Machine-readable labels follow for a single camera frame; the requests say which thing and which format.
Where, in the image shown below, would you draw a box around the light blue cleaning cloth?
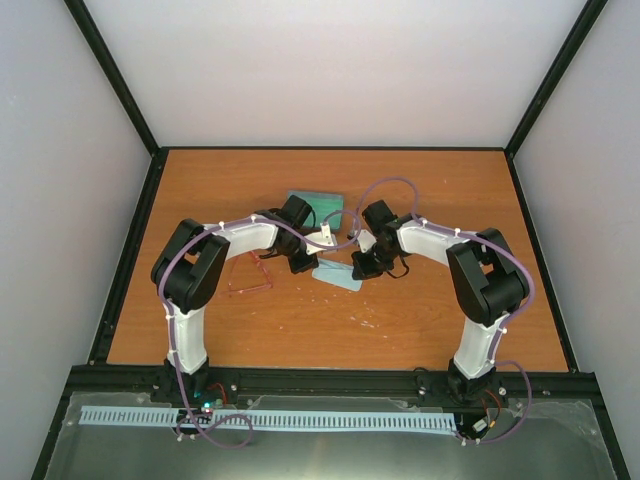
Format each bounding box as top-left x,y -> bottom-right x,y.
312,259 -> 363,292

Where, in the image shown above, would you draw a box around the grey-green glasses case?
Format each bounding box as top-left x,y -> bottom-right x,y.
287,190 -> 345,233

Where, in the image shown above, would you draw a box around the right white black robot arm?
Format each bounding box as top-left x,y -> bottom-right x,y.
351,200 -> 534,404

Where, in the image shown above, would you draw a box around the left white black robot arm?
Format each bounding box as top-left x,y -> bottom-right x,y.
151,195 -> 319,403

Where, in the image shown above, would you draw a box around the red transparent sunglasses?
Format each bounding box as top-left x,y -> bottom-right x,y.
218,251 -> 273,297

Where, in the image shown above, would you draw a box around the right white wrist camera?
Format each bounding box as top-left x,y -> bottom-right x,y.
356,229 -> 376,253

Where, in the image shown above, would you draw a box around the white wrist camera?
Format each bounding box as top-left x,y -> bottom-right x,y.
356,229 -> 376,253
304,222 -> 337,255

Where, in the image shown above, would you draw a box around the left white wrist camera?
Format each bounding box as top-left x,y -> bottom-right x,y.
304,222 -> 337,255

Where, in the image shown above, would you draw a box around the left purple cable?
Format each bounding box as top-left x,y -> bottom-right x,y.
157,209 -> 359,449

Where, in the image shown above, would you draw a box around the purple cable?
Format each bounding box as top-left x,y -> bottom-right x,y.
157,209 -> 359,449
352,176 -> 537,447

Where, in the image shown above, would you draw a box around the left controller board with wires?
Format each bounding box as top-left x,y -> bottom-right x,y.
194,382 -> 229,415

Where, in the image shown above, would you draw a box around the right connector with wires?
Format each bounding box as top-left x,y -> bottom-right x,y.
471,390 -> 502,437

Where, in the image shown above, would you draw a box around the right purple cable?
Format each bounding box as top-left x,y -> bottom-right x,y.
352,176 -> 537,447

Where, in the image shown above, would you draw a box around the black aluminium front rail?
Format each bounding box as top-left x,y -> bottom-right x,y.
67,364 -> 599,409

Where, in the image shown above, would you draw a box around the light blue slotted cable duct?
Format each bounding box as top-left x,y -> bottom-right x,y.
78,406 -> 456,435

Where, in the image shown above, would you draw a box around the left black frame post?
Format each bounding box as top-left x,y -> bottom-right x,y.
64,0 -> 160,156

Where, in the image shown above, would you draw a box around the black frame post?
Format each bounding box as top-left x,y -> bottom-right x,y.
64,0 -> 160,156
504,0 -> 608,159

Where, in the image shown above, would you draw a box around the right black frame post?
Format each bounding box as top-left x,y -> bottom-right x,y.
504,0 -> 608,159

